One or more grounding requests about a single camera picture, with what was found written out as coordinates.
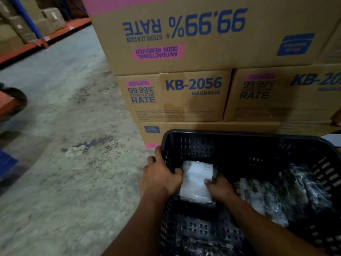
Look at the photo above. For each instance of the orange and blue storage rack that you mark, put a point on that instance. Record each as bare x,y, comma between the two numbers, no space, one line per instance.
29,26

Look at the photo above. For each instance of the pile of clear wrapped packets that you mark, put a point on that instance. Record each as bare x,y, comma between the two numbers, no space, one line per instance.
282,194

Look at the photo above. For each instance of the person's right thumb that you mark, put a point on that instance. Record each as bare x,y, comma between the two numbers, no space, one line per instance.
208,182

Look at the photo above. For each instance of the blue pallet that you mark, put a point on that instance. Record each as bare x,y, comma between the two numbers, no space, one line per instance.
6,163

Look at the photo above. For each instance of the person's right hand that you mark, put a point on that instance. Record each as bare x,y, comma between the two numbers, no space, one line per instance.
219,190

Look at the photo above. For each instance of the person's left forearm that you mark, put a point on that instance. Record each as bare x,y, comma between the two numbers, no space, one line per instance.
141,226

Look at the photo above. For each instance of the person's right forearm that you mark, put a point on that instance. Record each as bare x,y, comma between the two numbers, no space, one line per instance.
263,229

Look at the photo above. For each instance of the person's left middle finger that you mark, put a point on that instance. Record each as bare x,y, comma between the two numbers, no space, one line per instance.
150,160

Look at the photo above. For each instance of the black plastic basket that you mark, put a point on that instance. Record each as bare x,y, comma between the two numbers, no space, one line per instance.
239,151

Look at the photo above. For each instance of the large printed cardboard box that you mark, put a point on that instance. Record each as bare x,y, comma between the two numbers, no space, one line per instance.
213,31

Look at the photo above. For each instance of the person's left hand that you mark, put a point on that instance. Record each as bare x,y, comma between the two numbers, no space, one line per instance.
157,181

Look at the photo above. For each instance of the row of plain cardboard boxes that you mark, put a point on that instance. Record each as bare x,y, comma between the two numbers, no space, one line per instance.
16,26

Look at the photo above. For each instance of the person's left thumb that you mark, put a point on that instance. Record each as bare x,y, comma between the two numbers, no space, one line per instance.
178,172

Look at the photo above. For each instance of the orange pallet jack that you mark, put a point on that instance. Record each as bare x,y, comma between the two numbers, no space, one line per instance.
12,101

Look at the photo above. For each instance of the white paper sheet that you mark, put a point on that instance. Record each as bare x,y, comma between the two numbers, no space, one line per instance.
332,139

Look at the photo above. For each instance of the white plastic packet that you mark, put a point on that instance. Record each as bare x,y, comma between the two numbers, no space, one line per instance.
195,178

